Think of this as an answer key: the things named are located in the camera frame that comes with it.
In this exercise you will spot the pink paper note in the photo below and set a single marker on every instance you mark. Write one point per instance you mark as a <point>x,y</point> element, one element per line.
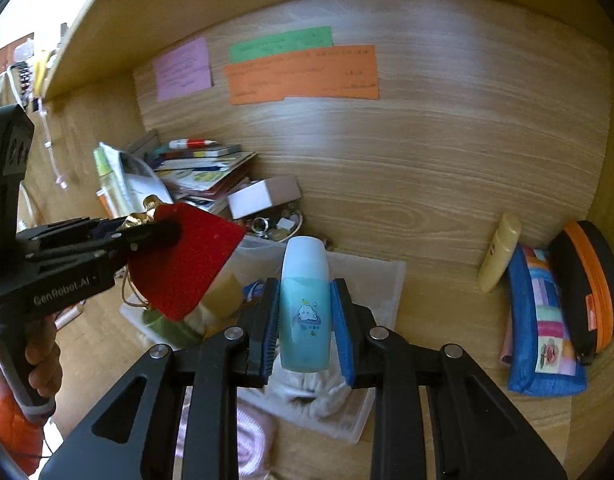
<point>183,70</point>

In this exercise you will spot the white paper booklet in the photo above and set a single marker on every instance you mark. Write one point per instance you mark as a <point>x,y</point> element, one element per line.
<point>135,180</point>

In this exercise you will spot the left hand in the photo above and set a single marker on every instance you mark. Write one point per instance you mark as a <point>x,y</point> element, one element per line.
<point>43,354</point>

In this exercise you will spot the stack of books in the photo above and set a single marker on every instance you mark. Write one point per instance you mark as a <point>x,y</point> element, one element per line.
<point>201,178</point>

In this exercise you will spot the blue patchwork pouch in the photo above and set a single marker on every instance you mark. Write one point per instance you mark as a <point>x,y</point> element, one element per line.
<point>538,346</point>

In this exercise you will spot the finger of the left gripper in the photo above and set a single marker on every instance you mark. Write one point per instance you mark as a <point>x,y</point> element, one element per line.
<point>105,256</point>
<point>65,233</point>

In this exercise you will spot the small white cardboard box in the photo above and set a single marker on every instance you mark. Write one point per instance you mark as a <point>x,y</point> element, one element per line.
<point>262,195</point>

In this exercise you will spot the beige tube bottle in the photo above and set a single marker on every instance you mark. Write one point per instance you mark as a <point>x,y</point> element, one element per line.
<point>499,254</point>

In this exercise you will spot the orange paper note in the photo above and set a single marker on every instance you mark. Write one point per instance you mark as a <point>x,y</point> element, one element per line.
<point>348,72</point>

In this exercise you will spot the dark green glass bottle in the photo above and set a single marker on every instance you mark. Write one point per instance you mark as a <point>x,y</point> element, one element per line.
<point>161,329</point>

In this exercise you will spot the black orange zip case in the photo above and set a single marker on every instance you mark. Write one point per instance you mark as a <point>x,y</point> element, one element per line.
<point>582,263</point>

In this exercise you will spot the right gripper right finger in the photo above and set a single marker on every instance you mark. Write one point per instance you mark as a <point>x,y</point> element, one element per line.
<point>478,433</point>

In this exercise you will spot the yellow spray bottle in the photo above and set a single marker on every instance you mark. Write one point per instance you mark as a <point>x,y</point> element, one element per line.
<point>108,181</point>

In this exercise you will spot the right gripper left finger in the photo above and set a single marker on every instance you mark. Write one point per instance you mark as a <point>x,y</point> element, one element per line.
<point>132,432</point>

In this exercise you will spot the green paper note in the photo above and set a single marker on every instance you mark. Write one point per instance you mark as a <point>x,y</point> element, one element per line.
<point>291,41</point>

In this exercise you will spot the red velvet pouch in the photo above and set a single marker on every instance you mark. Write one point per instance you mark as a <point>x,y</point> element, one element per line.
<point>174,268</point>

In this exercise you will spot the light blue lotion bottle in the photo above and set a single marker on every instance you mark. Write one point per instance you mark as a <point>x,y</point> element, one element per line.
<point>305,307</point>

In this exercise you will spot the orange sleeve forearm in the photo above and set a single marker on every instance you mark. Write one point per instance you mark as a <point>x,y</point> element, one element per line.
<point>21,438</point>

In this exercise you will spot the red white marker pen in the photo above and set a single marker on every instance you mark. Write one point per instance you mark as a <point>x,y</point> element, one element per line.
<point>191,144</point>

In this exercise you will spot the beige clear cosmetic bottle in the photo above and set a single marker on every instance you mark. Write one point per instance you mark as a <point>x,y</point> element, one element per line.
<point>222,299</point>

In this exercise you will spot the white drawstring pouch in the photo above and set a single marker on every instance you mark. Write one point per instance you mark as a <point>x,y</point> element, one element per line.
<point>315,395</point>

